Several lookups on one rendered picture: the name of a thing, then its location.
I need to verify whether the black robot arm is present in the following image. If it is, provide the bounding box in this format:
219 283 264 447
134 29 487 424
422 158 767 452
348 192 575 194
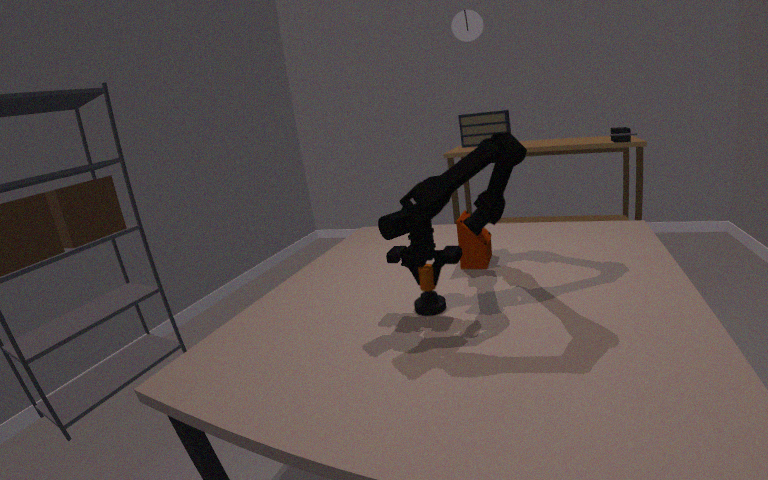
378 132 527 267

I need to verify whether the orange knob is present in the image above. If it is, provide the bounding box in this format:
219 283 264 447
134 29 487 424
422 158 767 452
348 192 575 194
418 264 435 292

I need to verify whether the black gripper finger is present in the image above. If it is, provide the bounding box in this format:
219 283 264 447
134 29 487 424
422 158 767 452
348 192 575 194
432 262 444 286
401 263 420 286

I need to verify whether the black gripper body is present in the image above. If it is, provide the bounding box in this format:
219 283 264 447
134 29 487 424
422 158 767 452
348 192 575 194
386 227 463 264

